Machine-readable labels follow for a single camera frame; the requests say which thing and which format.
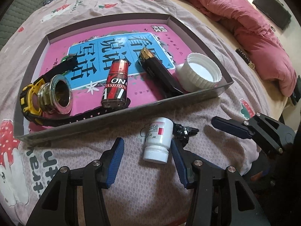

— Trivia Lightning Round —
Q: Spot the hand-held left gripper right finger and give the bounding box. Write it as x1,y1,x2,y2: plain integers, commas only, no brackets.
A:
170,138,271,226

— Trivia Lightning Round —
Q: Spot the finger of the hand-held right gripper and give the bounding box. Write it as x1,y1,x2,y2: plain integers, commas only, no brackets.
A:
211,112,295,156

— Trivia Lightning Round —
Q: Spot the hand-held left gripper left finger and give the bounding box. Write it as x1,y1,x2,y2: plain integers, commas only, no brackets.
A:
26,137,125,226

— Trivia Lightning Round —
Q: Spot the white pill bottle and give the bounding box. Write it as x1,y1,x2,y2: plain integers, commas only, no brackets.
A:
143,117,174,163

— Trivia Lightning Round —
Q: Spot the small black clip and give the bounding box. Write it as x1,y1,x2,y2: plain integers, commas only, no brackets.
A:
172,123,199,144

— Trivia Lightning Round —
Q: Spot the grey cardboard box tray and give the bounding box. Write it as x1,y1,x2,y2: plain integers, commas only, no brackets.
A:
14,13,234,146

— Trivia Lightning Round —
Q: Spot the white ribbed jar lid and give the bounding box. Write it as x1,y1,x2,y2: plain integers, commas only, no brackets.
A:
180,52,223,92

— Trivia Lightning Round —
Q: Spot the red lighter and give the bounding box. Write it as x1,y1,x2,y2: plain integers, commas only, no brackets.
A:
101,60,130,109

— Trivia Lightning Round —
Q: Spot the black gold pointed case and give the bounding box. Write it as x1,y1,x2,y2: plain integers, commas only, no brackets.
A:
138,48,184,97

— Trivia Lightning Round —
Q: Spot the gold metal knob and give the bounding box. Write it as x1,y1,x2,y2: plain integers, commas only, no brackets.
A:
38,75,73,115

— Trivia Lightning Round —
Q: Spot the black yellow wrist watch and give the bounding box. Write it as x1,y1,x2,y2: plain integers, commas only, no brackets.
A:
22,54,132,125

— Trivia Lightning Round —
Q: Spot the pink strawberry print bedsheet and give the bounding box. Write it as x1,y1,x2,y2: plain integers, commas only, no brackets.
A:
0,0,259,226

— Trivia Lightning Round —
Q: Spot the black gold labelled bar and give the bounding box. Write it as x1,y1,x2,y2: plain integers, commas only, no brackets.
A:
235,48,255,69

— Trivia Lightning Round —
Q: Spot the pink book with blue label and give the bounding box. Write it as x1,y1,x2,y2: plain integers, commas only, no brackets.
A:
39,24,186,118

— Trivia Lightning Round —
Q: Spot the dark object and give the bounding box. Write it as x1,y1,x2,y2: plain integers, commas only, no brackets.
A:
286,75,301,105

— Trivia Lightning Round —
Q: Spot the pink quilt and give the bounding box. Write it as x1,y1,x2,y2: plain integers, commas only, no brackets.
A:
159,0,297,97

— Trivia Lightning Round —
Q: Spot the grey quilted headboard cover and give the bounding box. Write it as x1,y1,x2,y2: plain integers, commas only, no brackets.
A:
0,0,59,50

